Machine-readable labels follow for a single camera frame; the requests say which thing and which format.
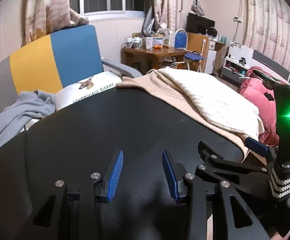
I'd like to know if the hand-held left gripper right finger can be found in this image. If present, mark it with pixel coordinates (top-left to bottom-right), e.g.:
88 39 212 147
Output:
162 150 271 240

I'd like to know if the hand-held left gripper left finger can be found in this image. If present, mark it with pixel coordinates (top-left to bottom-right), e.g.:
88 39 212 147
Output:
16 150 124 240

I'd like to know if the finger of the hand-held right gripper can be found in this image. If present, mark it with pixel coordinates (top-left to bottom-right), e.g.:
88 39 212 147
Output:
244 137 279 165
195 141 273 200

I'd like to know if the cream knit sweater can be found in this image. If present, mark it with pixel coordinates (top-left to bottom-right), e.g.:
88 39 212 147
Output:
157 67 261 137

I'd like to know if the pink quilt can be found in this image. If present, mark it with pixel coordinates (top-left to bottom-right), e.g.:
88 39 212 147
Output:
239 66 289 148

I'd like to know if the dark patterned cloth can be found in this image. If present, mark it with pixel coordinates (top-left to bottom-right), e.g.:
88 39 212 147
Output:
252 69 289 90

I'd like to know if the dark grey bed headboard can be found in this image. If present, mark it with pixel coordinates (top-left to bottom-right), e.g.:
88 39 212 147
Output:
252 49 290 88

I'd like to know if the beige garment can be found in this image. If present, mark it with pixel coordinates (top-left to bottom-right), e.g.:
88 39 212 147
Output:
116 69 265 163

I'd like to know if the white small cabinet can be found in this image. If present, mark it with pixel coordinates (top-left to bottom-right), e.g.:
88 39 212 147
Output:
205 49 219 74

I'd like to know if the white printed shirt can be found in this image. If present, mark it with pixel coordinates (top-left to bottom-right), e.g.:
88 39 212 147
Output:
55 70 123 112

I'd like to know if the white low shelf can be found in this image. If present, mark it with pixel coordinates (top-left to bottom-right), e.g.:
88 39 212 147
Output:
221 41 255 84

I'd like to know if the wooden cabinet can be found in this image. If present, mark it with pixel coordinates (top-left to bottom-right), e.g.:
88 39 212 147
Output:
186 32 227 74

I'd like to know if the wooden table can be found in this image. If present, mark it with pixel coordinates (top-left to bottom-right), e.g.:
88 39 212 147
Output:
121 46 188 74

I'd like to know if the blue folding chair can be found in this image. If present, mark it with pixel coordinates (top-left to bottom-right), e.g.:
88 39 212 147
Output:
174 29 206 72

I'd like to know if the grey garment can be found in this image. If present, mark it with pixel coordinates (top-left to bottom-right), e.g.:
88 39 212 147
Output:
0 90 58 154

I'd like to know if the clear plastic jar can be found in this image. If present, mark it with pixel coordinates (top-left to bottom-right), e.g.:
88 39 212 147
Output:
163 29 173 48

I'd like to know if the beige patterned curtain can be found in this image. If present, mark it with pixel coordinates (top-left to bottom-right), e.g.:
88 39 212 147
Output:
244 0 290 70
151 0 183 30
22 0 89 47

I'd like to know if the printed cardboard box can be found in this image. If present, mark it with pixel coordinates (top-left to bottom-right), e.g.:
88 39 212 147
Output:
151 33 165 47

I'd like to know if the black television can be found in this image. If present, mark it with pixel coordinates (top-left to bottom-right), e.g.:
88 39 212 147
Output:
186 12 215 35

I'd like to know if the grey yellow blue armchair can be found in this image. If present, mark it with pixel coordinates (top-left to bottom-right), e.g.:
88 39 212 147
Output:
0 24 143 130

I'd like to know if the silver plastic bag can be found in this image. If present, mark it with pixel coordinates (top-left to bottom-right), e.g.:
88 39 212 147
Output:
142 5 161 37

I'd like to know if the grey hanging bag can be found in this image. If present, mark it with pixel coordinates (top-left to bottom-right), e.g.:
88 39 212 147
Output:
191 0 205 15

